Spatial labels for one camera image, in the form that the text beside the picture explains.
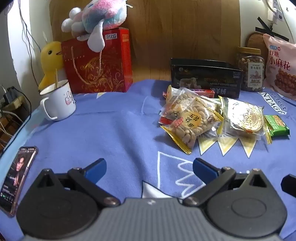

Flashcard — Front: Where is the pink and blue plush toy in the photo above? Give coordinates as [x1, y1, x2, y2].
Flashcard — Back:
[61, 0, 128, 52]

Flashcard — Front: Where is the clear nut jar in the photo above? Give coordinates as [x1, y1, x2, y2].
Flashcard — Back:
[236, 46, 265, 92]

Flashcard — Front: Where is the black charger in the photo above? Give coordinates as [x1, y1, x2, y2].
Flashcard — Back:
[2, 86, 19, 104]

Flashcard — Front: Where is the pink snack bag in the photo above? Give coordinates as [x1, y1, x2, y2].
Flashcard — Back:
[263, 33, 296, 100]

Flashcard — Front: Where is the green snack packet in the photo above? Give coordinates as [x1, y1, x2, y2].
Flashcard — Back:
[264, 115, 290, 144]

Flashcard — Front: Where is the white power strip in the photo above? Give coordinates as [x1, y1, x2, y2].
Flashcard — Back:
[267, 0, 284, 26]

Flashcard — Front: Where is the smartphone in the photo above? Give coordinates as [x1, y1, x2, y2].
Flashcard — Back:
[0, 146, 38, 217]

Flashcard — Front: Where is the white enamel mug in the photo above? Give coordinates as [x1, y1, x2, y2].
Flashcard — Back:
[39, 79, 77, 121]

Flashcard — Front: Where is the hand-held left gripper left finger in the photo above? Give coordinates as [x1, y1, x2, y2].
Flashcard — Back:
[30, 158, 121, 208]

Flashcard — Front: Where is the blue printed blanket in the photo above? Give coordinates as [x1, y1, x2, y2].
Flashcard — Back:
[0, 79, 296, 241]

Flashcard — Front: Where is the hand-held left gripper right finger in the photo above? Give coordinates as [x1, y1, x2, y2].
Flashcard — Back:
[183, 158, 275, 207]

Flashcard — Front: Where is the red gift box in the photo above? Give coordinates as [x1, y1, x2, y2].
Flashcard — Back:
[60, 27, 134, 94]

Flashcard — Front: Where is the black cardboard box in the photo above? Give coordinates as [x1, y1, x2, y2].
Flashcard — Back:
[171, 58, 243, 98]

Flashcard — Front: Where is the seed packet with orange label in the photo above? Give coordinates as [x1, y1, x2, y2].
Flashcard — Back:
[165, 85, 198, 117]

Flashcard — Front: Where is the wooden headboard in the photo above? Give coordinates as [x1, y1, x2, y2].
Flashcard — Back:
[49, 0, 241, 93]

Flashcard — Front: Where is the red snack bar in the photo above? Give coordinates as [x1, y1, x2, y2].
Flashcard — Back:
[188, 89, 215, 98]

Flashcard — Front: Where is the clear gold pastry packet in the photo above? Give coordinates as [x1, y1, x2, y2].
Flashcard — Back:
[218, 96, 265, 142]

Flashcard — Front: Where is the red spicy snack packet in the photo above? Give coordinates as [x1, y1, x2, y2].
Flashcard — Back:
[159, 111, 177, 127]

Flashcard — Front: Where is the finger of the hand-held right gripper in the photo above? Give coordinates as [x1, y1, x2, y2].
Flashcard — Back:
[280, 174, 296, 198]

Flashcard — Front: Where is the round wooden board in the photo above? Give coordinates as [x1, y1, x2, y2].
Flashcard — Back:
[245, 32, 267, 56]

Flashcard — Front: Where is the black tape cross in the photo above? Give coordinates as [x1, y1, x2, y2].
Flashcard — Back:
[255, 17, 290, 42]

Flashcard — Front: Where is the yellow duck plush toy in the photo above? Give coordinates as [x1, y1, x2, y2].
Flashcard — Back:
[38, 41, 63, 91]

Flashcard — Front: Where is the peanut packet with yellow label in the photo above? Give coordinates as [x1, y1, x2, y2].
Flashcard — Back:
[161, 97, 224, 155]

